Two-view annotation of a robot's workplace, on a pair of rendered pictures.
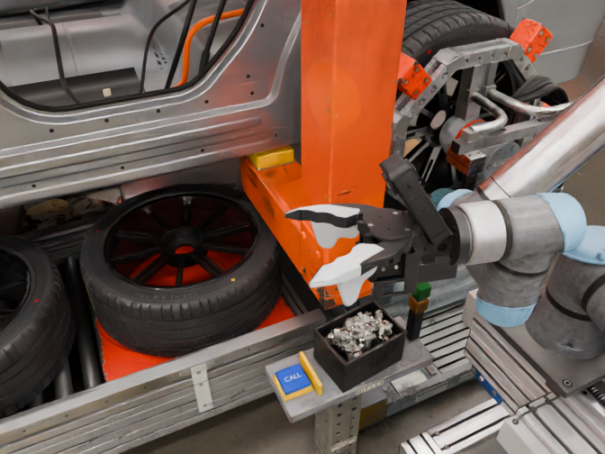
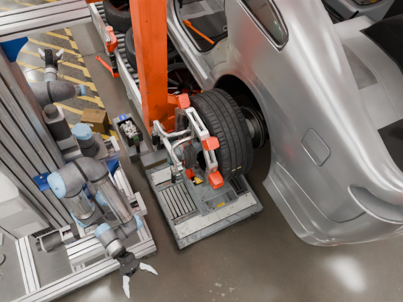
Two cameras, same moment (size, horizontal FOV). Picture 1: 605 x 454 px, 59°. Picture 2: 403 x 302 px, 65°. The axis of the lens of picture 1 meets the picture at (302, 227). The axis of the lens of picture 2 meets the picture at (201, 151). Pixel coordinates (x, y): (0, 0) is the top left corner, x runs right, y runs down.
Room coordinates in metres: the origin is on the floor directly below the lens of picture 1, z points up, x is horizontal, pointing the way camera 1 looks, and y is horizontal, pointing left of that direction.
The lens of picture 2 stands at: (1.30, -1.71, 2.74)
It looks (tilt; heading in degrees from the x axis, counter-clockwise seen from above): 58 degrees down; 81
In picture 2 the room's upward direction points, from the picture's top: 9 degrees clockwise
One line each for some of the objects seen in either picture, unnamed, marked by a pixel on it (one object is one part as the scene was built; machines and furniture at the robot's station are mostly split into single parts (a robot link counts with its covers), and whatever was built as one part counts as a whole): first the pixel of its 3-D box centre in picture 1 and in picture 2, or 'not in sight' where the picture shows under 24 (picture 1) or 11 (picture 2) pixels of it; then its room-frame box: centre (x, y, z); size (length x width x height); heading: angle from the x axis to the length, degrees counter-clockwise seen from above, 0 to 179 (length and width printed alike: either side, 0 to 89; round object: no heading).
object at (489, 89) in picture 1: (533, 87); (185, 147); (1.37, -0.62, 1.03); 0.19 x 0.18 x 0.11; 25
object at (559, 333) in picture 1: (572, 311); (87, 144); (0.71, -0.52, 0.87); 0.15 x 0.15 x 0.10
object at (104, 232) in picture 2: not in sight; (106, 236); (0.99, -1.25, 1.21); 0.11 x 0.08 x 0.09; 130
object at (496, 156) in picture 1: (477, 146); (185, 147); (1.37, -0.51, 0.85); 0.21 x 0.14 x 0.14; 25
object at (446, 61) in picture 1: (462, 135); (194, 144); (1.44, -0.48, 0.85); 0.54 x 0.07 x 0.54; 115
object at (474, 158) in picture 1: (465, 157); (158, 129); (1.18, -0.41, 0.93); 0.09 x 0.05 x 0.05; 25
